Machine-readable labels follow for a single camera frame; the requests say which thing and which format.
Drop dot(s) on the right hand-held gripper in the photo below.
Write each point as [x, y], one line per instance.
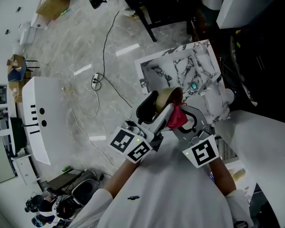
[203, 151]

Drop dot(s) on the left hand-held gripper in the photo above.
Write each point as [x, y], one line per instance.
[133, 148]

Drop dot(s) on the pink cloth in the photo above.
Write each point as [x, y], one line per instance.
[177, 117]

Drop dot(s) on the gold bowl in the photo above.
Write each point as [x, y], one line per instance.
[166, 98]

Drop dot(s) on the person's left forearm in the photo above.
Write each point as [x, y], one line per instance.
[123, 177]

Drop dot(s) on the person's right forearm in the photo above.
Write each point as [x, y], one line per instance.
[222, 177]

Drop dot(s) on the teal sink drain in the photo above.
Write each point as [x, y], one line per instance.
[194, 86]

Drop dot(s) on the marble pattern sink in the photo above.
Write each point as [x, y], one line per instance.
[171, 68]

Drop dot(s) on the chrome faucet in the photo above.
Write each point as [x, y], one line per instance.
[210, 82]

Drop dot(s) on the pale yellow sponge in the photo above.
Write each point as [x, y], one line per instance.
[237, 174]

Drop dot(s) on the person's white t-shirt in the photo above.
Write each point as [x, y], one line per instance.
[171, 193]

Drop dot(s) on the white power strip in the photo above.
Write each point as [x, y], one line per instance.
[95, 79]

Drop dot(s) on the black round appliance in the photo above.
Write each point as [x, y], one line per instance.
[85, 191]

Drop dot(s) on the black marble table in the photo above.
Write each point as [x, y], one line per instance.
[161, 3]

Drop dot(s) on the cardboard box with blue bag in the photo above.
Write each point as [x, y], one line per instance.
[15, 69]

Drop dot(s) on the plain cardboard box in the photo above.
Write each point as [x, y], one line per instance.
[51, 1]

